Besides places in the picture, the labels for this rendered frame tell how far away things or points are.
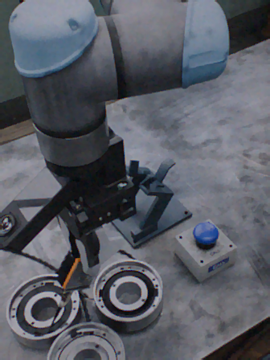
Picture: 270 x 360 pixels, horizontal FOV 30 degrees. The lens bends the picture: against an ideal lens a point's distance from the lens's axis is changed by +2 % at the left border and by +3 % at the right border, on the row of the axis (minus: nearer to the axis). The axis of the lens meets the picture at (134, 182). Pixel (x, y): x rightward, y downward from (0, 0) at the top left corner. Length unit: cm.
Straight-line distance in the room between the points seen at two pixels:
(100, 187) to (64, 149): 10
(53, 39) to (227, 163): 63
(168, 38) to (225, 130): 64
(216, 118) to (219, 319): 48
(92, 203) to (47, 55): 19
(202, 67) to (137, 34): 7
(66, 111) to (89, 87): 3
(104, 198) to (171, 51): 19
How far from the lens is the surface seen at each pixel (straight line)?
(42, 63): 44
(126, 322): 74
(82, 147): 49
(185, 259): 82
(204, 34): 47
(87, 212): 57
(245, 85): 121
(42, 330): 76
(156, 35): 46
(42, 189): 56
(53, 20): 44
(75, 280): 68
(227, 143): 105
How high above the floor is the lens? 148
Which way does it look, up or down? 45 degrees down
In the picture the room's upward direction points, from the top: 4 degrees counter-clockwise
